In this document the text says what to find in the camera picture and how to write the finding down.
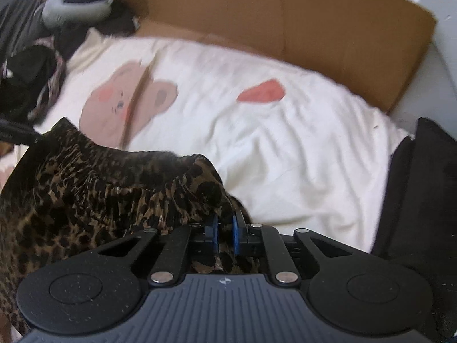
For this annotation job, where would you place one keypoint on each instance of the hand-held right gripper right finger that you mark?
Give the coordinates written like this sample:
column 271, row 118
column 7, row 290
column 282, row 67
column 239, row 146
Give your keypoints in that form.
column 236, row 237

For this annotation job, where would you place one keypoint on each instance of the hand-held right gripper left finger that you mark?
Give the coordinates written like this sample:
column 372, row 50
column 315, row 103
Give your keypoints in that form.
column 213, row 237

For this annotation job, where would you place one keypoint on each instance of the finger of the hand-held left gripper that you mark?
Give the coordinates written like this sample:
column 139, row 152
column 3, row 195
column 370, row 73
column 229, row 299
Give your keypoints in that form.
column 18, row 130

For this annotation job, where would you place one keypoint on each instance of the leopard print garment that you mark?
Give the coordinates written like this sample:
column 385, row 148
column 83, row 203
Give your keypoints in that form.
column 89, row 193

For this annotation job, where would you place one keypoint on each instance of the black folded clothes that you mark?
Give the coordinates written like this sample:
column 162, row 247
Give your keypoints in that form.
column 421, row 203

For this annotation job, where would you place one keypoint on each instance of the black garment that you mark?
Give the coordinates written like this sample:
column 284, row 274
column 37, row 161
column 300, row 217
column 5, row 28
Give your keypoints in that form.
column 117, row 21
column 25, row 78

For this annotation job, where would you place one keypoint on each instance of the floral patterned garment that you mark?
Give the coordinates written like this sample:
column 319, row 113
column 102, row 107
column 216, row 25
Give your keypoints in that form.
column 53, row 82

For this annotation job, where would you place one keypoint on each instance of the bear print bedsheet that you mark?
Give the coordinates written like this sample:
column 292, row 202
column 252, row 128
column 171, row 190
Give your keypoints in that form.
column 285, row 143

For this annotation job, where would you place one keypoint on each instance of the grey neck pillow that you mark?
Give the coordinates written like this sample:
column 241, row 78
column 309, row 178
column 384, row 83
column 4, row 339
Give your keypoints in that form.
column 75, row 5

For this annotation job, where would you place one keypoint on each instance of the flat cardboard sheet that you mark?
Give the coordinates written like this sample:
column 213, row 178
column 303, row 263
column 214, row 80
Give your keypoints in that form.
column 303, row 25

